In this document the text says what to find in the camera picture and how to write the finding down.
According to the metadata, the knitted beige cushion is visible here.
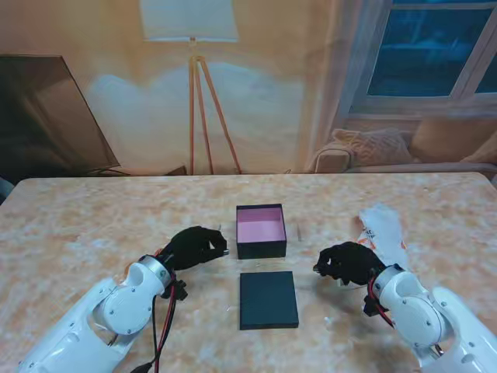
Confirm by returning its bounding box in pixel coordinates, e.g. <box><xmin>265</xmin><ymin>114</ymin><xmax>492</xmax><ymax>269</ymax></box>
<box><xmin>332</xmin><ymin>127</ymin><xmax>415</xmax><ymax>166</ymax></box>

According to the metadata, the dark flat television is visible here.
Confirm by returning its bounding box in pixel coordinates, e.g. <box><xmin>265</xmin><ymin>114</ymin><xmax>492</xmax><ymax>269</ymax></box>
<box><xmin>0</xmin><ymin>54</ymin><xmax>131</xmax><ymax>178</ymax></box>

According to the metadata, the white framed window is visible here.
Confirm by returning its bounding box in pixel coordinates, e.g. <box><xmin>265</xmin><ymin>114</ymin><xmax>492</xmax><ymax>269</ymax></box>
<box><xmin>347</xmin><ymin>0</ymin><xmax>497</xmax><ymax>117</ymax></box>

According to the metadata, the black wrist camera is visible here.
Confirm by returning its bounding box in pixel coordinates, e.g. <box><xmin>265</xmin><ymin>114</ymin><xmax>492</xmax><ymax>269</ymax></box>
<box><xmin>161</xmin><ymin>279</ymin><xmax>189</xmax><ymax>301</ymax></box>
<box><xmin>363</xmin><ymin>295</ymin><xmax>389</xmax><ymax>316</ymax></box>

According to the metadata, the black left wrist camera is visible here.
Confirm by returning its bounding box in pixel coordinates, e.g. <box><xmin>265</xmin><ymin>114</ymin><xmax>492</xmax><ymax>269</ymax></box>
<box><xmin>161</xmin><ymin>279</ymin><xmax>189</xmax><ymax>301</ymax></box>

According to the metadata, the red black left arm cable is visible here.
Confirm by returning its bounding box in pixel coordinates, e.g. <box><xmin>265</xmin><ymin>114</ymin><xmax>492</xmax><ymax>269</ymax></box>
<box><xmin>130</xmin><ymin>248</ymin><xmax>183</xmax><ymax>373</ymax></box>

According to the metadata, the red black arm cable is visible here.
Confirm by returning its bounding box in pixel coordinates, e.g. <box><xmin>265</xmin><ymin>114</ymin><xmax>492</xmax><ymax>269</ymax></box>
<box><xmin>130</xmin><ymin>248</ymin><xmax>183</xmax><ymax>373</ymax></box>
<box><xmin>367</xmin><ymin>271</ymin><xmax>397</xmax><ymax>327</ymax></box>

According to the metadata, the tripod floor lamp white shade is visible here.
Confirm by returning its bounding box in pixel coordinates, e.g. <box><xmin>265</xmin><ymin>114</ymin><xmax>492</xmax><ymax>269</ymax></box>
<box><xmin>139</xmin><ymin>0</ymin><xmax>244</xmax><ymax>175</ymax></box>

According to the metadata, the beige sofa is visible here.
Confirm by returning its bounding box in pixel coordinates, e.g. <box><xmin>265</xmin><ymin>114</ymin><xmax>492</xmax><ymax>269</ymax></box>
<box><xmin>310</xmin><ymin>116</ymin><xmax>497</xmax><ymax>174</ymax></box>

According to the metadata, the white plastic bag orange print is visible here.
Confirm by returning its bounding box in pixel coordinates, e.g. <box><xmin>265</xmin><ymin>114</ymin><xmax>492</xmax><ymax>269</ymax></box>
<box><xmin>356</xmin><ymin>204</ymin><xmax>408</xmax><ymax>271</ymax></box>

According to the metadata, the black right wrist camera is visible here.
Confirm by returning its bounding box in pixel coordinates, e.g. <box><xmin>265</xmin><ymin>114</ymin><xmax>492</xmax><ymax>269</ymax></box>
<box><xmin>363</xmin><ymin>295</ymin><xmax>389</xmax><ymax>316</ymax></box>

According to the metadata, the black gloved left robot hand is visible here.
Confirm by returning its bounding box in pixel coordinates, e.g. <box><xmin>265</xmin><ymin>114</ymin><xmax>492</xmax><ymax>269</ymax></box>
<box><xmin>162</xmin><ymin>225</ymin><xmax>229</xmax><ymax>272</ymax></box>

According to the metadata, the red black right arm cable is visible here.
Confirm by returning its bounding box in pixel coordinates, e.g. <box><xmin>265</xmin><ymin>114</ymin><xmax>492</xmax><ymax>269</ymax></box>
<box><xmin>367</xmin><ymin>271</ymin><xmax>397</xmax><ymax>327</ymax></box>

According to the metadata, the black flat box lid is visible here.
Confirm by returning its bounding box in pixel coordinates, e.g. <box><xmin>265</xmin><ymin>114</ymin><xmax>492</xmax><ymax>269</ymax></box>
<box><xmin>238</xmin><ymin>270</ymin><xmax>301</xmax><ymax>331</ymax></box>

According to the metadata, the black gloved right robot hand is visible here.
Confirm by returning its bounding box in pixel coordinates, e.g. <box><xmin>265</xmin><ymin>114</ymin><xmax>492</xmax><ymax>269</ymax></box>
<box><xmin>312</xmin><ymin>241</ymin><xmax>388</xmax><ymax>288</ymax></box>

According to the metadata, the black gift box pink inside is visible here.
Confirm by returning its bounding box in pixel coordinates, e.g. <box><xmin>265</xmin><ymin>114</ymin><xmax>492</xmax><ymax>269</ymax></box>
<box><xmin>235</xmin><ymin>203</ymin><xmax>287</xmax><ymax>260</ymax></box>

